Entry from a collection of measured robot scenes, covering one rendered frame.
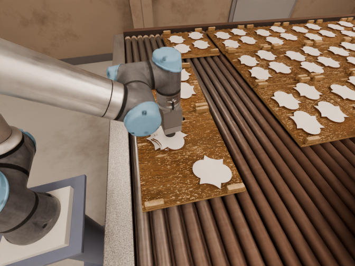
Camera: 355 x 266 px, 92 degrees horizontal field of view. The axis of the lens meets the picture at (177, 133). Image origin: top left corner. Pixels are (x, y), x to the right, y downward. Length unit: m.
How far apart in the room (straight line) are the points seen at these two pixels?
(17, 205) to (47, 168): 1.50
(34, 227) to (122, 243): 0.25
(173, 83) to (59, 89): 0.27
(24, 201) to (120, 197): 0.25
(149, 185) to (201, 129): 0.32
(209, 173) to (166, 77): 0.36
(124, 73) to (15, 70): 0.21
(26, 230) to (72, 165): 1.35
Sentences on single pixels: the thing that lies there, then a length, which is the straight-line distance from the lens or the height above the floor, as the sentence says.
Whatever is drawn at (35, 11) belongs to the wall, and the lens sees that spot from 3.38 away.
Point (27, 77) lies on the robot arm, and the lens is 0.32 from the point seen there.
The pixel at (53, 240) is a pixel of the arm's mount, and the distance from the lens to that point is 0.71.
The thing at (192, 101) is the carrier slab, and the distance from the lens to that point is 0.90.
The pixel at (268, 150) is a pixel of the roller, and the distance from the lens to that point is 0.81.
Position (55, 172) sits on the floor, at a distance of 2.03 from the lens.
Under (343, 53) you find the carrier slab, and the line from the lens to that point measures 1.78.
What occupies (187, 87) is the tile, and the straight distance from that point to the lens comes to 0.97.
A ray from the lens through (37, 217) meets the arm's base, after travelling 0.68.
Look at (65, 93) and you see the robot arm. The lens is 0.32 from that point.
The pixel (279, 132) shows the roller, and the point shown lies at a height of 0.91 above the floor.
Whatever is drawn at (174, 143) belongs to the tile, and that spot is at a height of 0.97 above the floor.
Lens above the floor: 1.50
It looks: 50 degrees down
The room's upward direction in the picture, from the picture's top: 1 degrees clockwise
